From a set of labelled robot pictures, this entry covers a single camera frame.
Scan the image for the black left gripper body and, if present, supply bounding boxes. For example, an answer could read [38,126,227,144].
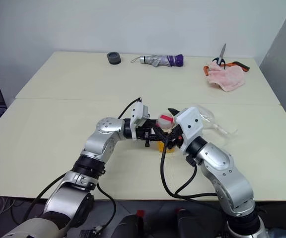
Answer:
[136,123,161,147]

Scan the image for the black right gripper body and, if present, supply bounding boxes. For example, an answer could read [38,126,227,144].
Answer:
[174,127,183,151]

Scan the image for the clear bottle with yellow drink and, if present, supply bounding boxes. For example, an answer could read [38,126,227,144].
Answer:
[156,112,177,154]

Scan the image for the clear wine glass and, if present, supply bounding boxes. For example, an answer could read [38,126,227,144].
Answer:
[197,105,238,141]

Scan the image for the folded silver purple umbrella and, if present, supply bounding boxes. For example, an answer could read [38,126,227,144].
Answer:
[130,54,185,68]

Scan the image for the pink towel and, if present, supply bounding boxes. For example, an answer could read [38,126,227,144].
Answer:
[206,61,246,93]

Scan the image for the dark grey round cylinder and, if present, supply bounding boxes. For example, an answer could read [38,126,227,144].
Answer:
[106,52,122,66]

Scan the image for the orange and black tool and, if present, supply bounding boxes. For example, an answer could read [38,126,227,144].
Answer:
[203,61,251,78]

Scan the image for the dark rounded shape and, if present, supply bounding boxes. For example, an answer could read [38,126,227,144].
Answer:
[174,208,210,238]
[114,210,145,238]

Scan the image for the black device with white knob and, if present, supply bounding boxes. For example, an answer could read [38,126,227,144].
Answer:
[79,225,104,238]

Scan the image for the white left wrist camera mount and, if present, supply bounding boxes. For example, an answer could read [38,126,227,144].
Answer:
[130,102,150,141]

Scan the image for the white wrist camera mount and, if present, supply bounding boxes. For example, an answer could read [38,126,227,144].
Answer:
[130,102,150,141]
[174,107,205,152]

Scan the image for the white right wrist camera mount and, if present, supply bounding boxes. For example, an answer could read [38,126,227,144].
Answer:
[174,107,205,152]

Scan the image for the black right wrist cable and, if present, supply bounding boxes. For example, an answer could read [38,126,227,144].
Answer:
[159,138,224,202]

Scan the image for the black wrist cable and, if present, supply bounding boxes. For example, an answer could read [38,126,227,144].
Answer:
[117,97,143,119]
[159,138,224,202]

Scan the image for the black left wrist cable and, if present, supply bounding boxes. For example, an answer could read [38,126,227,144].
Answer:
[117,97,143,119]

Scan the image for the black handled scissors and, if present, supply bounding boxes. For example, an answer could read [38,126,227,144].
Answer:
[212,43,227,68]

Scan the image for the black left elbow cable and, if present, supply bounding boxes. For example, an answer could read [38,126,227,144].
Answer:
[21,173,118,238]

